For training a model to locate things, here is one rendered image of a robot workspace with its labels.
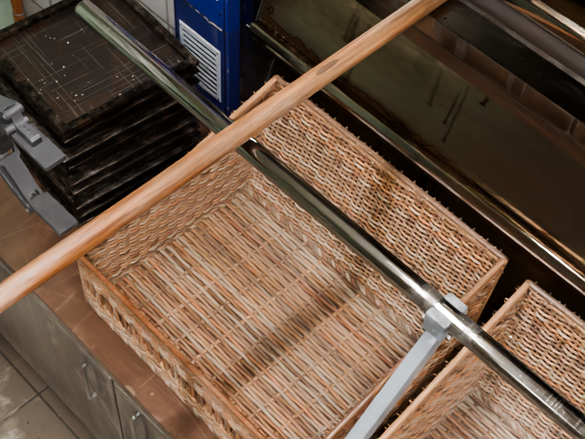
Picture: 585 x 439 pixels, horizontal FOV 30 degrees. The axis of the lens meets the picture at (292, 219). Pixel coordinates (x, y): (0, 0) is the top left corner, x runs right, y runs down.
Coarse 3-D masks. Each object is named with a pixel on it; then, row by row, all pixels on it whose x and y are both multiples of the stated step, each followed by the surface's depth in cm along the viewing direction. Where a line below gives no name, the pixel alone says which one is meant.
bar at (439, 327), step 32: (96, 32) 160; (160, 64) 154; (192, 96) 150; (224, 128) 147; (256, 160) 145; (288, 192) 142; (352, 224) 138; (384, 256) 136; (416, 288) 133; (448, 320) 131; (416, 352) 134; (480, 352) 129; (512, 384) 127; (544, 384) 126; (384, 416) 138; (576, 416) 123
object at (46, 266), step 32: (416, 0) 159; (384, 32) 155; (320, 64) 150; (352, 64) 152; (288, 96) 147; (256, 128) 144; (192, 160) 139; (160, 192) 137; (96, 224) 133; (64, 256) 130; (0, 288) 127; (32, 288) 129
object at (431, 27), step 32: (384, 0) 167; (448, 0) 163; (448, 32) 160; (480, 32) 159; (480, 64) 159; (512, 64) 156; (544, 64) 156; (544, 96) 152; (576, 96) 153; (576, 128) 151
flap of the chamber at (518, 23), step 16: (480, 0) 129; (496, 0) 128; (544, 0) 130; (560, 0) 130; (576, 0) 131; (496, 16) 129; (512, 16) 127; (576, 16) 128; (528, 32) 126; (544, 32) 125; (544, 48) 126; (560, 48) 124; (576, 64) 124
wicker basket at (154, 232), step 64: (320, 128) 195; (192, 192) 201; (256, 192) 214; (320, 192) 201; (384, 192) 189; (128, 256) 199; (192, 256) 205; (256, 256) 206; (320, 256) 207; (448, 256) 184; (128, 320) 185; (192, 320) 197; (256, 320) 197; (384, 320) 199; (192, 384) 179; (256, 384) 190; (320, 384) 191; (384, 384) 169
